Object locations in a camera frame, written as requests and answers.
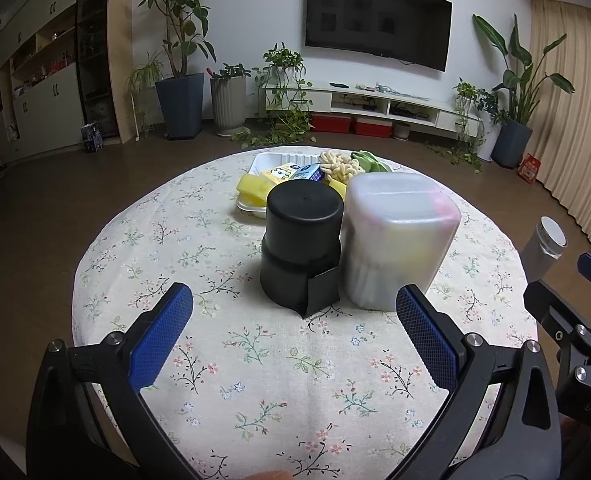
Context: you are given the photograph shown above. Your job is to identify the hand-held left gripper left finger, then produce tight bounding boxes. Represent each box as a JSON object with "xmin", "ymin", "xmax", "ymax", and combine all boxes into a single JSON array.
[{"xmin": 25, "ymin": 282, "xmax": 203, "ymax": 480}]

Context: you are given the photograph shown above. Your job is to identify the beige chenille cloth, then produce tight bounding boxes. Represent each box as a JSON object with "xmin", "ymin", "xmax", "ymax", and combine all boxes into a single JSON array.
[{"xmin": 319, "ymin": 150, "xmax": 362, "ymax": 184}]

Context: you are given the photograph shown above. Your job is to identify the leafy plant in white pot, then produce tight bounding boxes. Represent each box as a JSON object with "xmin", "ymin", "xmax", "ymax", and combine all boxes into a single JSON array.
[{"xmin": 425, "ymin": 79, "xmax": 502, "ymax": 172}]

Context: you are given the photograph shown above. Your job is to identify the white wall cabinets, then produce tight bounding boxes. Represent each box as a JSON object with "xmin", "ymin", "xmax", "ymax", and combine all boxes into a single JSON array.
[{"xmin": 0, "ymin": 0, "xmax": 84, "ymax": 162}]

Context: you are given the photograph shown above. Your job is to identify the round floral tablecloth table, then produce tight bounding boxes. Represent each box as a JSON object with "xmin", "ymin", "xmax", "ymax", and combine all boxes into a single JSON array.
[{"xmin": 71, "ymin": 145, "xmax": 539, "ymax": 480}]

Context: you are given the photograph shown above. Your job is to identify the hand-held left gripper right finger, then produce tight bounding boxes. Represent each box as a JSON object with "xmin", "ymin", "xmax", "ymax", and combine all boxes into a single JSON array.
[{"xmin": 388, "ymin": 284, "xmax": 562, "ymax": 480}]

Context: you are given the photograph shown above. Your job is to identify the white foam tray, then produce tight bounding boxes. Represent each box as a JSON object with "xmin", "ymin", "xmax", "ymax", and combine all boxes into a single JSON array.
[{"xmin": 236, "ymin": 152, "xmax": 327, "ymax": 220}]

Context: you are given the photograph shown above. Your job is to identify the translucent plastic container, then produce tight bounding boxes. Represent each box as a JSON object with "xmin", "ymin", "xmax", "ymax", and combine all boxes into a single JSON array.
[{"xmin": 341, "ymin": 172, "xmax": 463, "ymax": 311}]

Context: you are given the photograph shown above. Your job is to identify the blue yellow snack packet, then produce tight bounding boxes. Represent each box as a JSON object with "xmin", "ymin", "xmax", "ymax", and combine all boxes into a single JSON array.
[{"xmin": 260, "ymin": 162, "xmax": 326, "ymax": 187}]

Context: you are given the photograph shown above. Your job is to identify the grey cylinder with white top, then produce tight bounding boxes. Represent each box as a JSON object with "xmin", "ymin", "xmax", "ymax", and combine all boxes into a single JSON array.
[{"xmin": 520, "ymin": 216, "xmax": 568, "ymax": 282}]

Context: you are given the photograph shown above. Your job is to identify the red storage box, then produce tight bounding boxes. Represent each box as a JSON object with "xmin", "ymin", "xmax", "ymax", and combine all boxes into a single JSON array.
[
  {"xmin": 311, "ymin": 114, "xmax": 353, "ymax": 134},
  {"xmin": 353, "ymin": 117, "xmax": 394, "ymax": 139}
]

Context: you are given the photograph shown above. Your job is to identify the large-leaf plant in dark pot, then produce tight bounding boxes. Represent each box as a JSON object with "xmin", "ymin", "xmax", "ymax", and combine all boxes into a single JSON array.
[{"xmin": 473, "ymin": 14, "xmax": 576, "ymax": 170}]

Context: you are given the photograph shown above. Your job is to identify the trailing vine plant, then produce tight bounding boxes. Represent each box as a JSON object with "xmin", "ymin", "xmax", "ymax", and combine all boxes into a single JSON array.
[{"xmin": 232, "ymin": 42, "xmax": 322, "ymax": 149}]

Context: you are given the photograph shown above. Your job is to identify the plant in grey ribbed pot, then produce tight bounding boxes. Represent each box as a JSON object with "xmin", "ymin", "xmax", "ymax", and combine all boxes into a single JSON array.
[{"xmin": 210, "ymin": 63, "xmax": 252, "ymax": 136}]

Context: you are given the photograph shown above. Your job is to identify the red paper bag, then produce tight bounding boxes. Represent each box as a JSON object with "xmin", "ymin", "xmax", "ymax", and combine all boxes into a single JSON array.
[{"xmin": 517, "ymin": 155, "xmax": 543, "ymax": 184}]

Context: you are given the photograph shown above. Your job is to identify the white television cabinet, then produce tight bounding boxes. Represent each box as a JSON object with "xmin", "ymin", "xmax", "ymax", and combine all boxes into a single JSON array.
[{"xmin": 265, "ymin": 80, "xmax": 482, "ymax": 139}]

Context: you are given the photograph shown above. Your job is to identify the thin-leaved plant on stand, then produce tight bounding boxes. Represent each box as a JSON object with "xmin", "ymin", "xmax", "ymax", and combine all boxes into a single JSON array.
[{"xmin": 125, "ymin": 51, "xmax": 167, "ymax": 140}]

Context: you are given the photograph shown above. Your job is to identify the wall-mounted television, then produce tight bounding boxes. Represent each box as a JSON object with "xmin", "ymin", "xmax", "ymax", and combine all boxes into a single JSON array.
[{"xmin": 304, "ymin": 0, "xmax": 453, "ymax": 72}]

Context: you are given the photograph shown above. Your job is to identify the beige curtain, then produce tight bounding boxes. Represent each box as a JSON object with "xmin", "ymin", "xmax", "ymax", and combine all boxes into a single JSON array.
[{"xmin": 527, "ymin": 0, "xmax": 591, "ymax": 250}]

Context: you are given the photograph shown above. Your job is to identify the green toy vegetable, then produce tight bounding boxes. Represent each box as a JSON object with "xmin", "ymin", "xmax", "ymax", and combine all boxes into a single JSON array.
[{"xmin": 350, "ymin": 150, "xmax": 392, "ymax": 175}]

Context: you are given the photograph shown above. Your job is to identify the black cylindrical container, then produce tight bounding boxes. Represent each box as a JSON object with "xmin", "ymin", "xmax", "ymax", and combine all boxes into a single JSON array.
[{"xmin": 259, "ymin": 182, "xmax": 346, "ymax": 317}]

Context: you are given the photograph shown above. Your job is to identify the dark glass display cabinet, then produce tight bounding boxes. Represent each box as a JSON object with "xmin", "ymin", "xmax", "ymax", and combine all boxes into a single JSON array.
[{"xmin": 76, "ymin": 0, "xmax": 122, "ymax": 142}]

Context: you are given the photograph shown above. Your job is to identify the tall plant in dark pot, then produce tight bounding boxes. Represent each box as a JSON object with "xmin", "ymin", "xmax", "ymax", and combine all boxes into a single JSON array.
[{"xmin": 132, "ymin": 0, "xmax": 217, "ymax": 141}]

